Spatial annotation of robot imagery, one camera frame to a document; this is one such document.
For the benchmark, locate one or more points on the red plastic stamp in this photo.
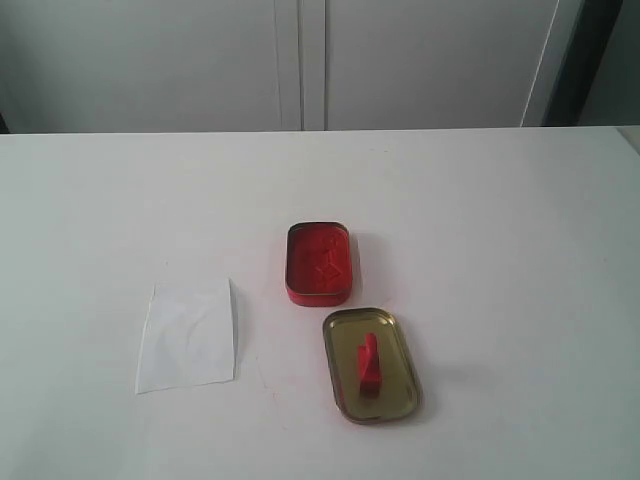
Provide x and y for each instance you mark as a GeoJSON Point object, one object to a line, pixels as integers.
{"type": "Point", "coordinates": [369, 370]}

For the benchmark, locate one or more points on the red ink pad tin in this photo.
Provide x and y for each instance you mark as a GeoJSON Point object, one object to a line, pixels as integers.
{"type": "Point", "coordinates": [318, 270]}

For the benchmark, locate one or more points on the gold metal tin lid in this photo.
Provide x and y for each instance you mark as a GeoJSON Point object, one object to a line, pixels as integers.
{"type": "Point", "coordinates": [400, 395]}

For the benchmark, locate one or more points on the white paper sheet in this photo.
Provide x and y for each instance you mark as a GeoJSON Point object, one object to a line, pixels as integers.
{"type": "Point", "coordinates": [188, 338]}

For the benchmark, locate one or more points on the white cabinet with doors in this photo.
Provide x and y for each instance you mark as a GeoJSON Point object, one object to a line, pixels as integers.
{"type": "Point", "coordinates": [173, 66]}

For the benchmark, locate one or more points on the dark vertical post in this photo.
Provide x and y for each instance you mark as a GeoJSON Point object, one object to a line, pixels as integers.
{"type": "Point", "coordinates": [587, 44]}

